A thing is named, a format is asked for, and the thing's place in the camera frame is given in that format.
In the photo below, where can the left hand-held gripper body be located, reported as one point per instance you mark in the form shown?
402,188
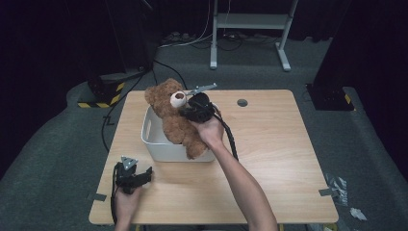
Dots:
125,178

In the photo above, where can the grey tape strip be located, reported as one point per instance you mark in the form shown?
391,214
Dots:
327,192
97,197

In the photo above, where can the grey table grommet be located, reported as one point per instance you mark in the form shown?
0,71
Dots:
242,102

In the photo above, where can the person's left hand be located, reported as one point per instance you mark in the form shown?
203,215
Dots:
126,203

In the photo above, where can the brown teddy bear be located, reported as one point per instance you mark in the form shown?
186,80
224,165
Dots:
174,123

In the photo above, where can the crumpled white paper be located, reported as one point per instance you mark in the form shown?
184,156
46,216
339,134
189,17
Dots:
357,214

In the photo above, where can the crumpled clear plastic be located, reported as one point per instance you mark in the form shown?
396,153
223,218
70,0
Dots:
338,189

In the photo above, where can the grey metal stand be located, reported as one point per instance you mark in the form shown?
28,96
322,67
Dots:
250,20

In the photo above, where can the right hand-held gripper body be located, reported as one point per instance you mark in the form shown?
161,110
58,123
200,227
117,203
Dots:
200,107

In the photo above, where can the person's right hand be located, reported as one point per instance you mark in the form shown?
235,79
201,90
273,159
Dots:
208,131

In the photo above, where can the black power strip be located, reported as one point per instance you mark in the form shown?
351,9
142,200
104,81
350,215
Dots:
176,37

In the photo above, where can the black yellow striped stand base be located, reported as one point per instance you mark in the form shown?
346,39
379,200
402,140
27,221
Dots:
102,93
330,97

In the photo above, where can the white plastic storage bin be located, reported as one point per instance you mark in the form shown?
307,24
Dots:
166,150

